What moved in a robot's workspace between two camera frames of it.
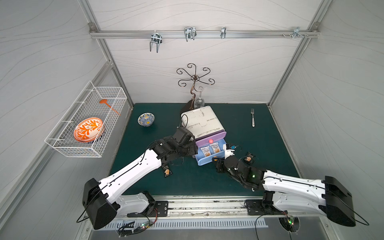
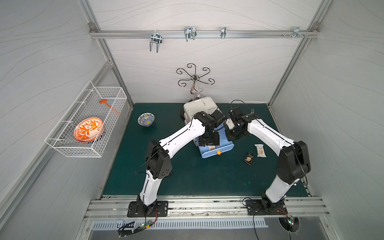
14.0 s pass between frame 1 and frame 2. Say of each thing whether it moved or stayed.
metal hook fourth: stayed
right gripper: moved
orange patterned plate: stayed
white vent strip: stayed
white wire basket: stayed
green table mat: stayed
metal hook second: stayed
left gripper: moved
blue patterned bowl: stayed
